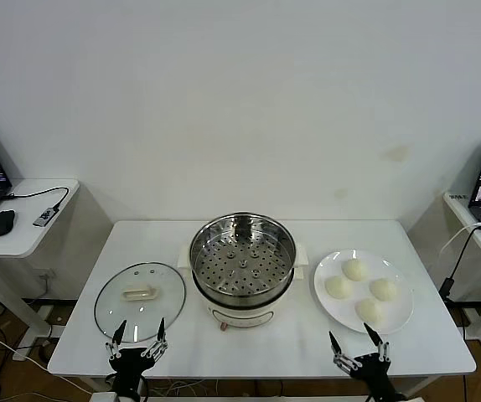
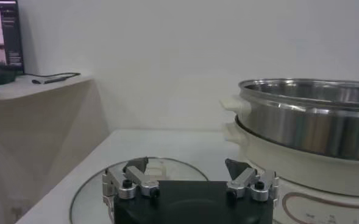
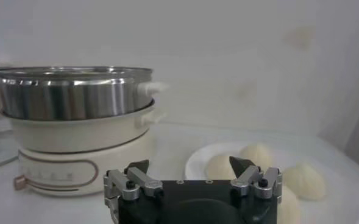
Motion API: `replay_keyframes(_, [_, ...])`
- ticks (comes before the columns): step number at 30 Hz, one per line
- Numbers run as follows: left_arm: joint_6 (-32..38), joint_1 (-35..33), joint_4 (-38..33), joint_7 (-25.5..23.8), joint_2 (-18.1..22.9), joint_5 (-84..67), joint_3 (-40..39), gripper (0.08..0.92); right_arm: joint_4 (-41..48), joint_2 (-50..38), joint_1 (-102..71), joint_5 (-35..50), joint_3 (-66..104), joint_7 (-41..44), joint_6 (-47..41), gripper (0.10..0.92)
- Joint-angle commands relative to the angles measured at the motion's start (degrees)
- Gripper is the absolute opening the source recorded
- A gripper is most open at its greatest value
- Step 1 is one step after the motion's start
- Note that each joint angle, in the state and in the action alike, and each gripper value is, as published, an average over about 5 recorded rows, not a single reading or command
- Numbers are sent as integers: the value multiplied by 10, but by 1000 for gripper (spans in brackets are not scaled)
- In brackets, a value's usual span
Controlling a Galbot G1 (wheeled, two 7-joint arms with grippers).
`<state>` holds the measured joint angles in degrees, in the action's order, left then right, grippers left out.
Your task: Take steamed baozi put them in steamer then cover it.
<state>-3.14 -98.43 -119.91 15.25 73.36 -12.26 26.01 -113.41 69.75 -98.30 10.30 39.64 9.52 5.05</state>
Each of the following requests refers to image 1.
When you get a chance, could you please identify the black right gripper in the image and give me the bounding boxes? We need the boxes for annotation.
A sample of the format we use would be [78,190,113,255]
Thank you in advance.
[328,322,396,402]

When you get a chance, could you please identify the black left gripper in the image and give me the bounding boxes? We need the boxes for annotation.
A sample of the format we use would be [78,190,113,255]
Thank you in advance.
[105,317,169,399]

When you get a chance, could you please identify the white steamed baozi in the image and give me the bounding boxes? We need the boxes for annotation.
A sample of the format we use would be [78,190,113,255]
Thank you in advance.
[324,276,354,301]
[369,278,400,302]
[340,258,370,282]
[354,297,385,326]

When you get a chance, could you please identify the round glass pot lid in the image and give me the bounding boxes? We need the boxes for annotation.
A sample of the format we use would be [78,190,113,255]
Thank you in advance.
[94,261,186,344]

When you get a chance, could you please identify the perforated steel steamer basket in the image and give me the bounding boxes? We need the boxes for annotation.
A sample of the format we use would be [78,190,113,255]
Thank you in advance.
[189,213,297,296]

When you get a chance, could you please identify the round white plate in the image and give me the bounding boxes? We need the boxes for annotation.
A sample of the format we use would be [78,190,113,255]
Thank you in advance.
[313,249,415,335]

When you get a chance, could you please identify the white electric cooker pot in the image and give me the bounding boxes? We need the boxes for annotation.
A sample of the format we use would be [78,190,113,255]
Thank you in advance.
[176,242,309,332]

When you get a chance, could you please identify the white rounded side table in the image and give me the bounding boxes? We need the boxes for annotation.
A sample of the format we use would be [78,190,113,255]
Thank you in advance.
[0,178,80,361]

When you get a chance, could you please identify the grey usb hub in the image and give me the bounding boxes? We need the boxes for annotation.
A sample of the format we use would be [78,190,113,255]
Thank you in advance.
[33,205,59,229]

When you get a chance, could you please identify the black computer mouse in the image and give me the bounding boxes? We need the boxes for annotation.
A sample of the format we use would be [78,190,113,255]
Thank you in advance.
[0,209,17,238]

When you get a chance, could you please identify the black power adapter cable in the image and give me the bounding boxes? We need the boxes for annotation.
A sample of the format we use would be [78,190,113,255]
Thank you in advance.
[439,228,481,302]

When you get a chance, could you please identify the white laptop cable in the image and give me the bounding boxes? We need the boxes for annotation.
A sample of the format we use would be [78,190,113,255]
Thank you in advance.
[440,221,481,256]

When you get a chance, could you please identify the black usb hub cable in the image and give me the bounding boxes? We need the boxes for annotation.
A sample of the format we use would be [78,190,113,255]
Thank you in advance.
[0,186,69,210]

